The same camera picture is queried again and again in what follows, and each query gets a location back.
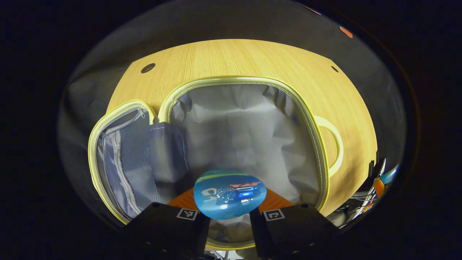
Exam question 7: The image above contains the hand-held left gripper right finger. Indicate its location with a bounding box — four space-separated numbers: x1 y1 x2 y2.
249 188 340 260

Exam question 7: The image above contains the blue and white tube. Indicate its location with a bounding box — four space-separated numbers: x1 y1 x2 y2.
380 165 400 185

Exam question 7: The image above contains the blue skin care bottle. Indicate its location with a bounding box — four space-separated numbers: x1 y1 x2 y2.
193 170 267 220

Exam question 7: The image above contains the pale yellow suitcase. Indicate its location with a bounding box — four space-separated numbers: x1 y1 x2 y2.
88 76 344 250

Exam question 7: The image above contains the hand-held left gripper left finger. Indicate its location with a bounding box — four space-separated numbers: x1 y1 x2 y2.
123 187 210 260

